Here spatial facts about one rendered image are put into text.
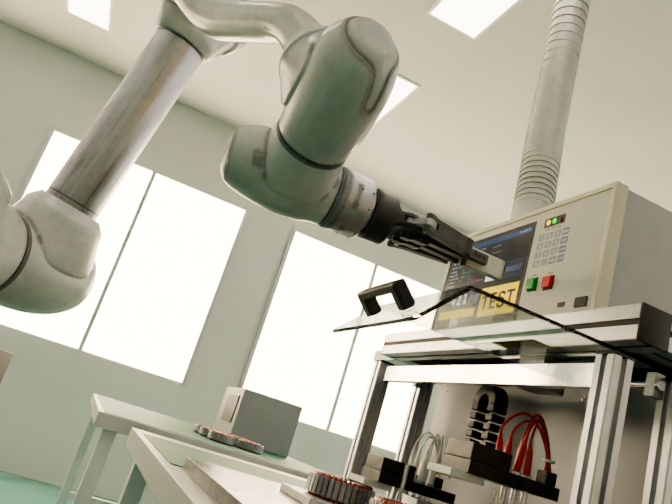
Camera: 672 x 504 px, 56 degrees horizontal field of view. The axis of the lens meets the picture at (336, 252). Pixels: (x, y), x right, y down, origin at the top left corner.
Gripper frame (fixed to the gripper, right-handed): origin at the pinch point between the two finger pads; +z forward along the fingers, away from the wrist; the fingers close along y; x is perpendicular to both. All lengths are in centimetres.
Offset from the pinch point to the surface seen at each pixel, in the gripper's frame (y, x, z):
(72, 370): -468, -36, -57
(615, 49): -164, 211, 144
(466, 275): -20.5, 4.6, 9.4
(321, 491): -16.9, -38.9, -7.9
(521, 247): -5.0, 7.4, 9.4
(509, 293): -5.4, -0.8, 9.4
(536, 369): 9.9, -14.8, 6.0
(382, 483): -17.4, -35.1, 2.1
